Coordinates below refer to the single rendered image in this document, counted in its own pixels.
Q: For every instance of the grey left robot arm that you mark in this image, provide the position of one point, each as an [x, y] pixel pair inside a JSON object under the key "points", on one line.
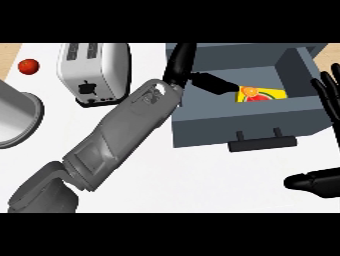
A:
{"points": [[114, 133]]}

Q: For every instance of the grey open drawer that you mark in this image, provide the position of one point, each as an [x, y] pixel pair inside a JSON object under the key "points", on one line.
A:
{"points": [[247, 110]]}

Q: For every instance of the silver toaster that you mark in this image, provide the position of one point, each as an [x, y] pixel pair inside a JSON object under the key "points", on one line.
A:
{"points": [[97, 73]]}

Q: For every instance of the yellow fruit-print box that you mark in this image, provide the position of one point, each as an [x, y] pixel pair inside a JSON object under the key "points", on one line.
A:
{"points": [[263, 94]]}

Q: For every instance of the red tomato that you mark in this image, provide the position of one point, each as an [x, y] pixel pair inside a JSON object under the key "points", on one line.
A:
{"points": [[29, 66]]}

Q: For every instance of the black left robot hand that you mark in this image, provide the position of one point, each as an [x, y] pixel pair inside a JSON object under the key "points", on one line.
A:
{"points": [[182, 63]]}

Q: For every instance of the grey cylindrical cup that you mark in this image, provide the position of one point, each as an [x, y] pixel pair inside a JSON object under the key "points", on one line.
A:
{"points": [[5, 113]]}

